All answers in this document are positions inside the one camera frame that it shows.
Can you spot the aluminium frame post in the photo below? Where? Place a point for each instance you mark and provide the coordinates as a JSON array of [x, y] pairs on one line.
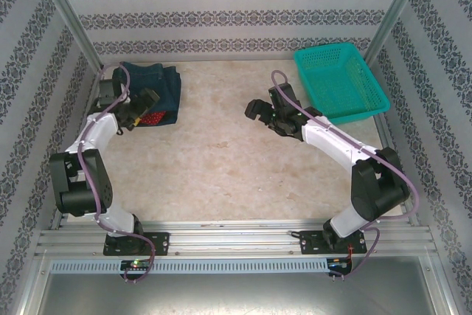
[[67, 9], [396, 9]]

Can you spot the aluminium mounting rail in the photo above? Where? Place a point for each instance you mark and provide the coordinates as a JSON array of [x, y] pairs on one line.
[[228, 241]]

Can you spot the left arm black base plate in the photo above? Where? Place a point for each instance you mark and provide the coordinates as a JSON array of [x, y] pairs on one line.
[[160, 243]]

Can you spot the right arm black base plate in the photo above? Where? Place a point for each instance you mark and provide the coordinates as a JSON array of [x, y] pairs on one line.
[[311, 243]]

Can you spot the dark blue denim skirt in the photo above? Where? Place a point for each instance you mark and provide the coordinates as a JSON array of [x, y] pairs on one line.
[[162, 82]]

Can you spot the aluminium table side rail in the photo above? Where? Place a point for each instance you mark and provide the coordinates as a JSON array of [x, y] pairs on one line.
[[59, 223], [385, 138]]

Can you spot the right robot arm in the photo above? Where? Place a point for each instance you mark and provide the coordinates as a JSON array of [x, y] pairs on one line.
[[376, 189]]

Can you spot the grey metal sheet panel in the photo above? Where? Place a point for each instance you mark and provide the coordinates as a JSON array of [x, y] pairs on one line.
[[236, 293]]

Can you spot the red polka dot skirt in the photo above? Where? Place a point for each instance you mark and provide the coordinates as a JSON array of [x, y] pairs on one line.
[[153, 118]]

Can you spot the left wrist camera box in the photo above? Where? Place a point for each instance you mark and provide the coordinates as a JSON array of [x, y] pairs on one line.
[[124, 99]]

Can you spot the teal plastic basket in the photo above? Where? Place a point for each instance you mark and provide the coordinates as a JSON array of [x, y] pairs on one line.
[[339, 79]]

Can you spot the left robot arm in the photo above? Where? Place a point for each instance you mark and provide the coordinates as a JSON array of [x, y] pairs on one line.
[[77, 182]]

